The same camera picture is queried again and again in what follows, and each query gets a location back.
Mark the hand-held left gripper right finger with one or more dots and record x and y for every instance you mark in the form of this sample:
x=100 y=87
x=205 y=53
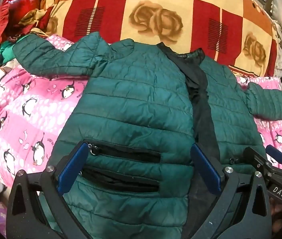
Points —
x=206 y=169

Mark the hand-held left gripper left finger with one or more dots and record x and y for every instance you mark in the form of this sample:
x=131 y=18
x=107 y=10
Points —
x=71 y=165

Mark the green puffer jacket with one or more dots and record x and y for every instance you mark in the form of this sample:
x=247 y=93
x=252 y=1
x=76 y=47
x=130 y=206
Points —
x=136 y=99

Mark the pile of red clothes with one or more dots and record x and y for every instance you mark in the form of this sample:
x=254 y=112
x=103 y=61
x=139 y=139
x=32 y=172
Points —
x=8 y=15

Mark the pink penguin blanket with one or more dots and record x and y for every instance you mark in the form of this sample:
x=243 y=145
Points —
x=23 y=109

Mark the red checkered rose blanket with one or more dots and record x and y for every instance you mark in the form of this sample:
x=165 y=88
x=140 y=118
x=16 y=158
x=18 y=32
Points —
x=170 y=17

